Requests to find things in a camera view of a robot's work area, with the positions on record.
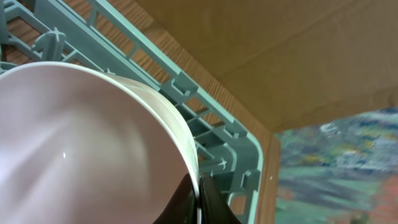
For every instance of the grey dishwasher rack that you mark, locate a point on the grey dishwasher rack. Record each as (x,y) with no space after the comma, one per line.
(106,41)

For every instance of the pink small bowl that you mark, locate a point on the pink small bowl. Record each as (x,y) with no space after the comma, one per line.
(81,146)

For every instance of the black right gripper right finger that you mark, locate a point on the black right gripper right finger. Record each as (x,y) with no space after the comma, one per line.
(214,209)

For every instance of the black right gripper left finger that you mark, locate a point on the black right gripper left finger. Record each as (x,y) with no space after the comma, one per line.
(182,208)

